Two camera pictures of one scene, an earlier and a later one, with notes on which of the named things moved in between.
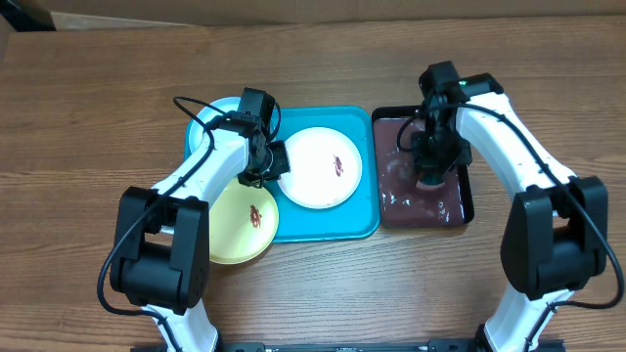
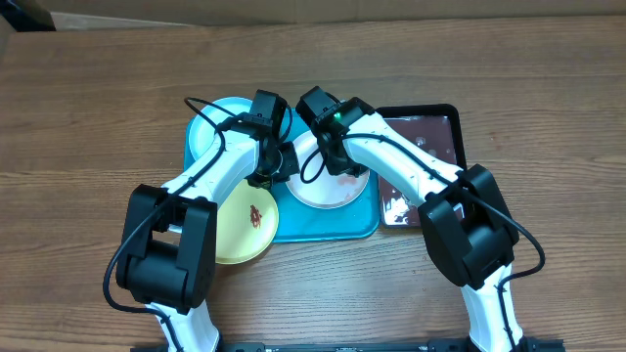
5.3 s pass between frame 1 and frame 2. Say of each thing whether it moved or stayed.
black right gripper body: moved
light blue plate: stayed
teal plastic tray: stayed
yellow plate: stayed
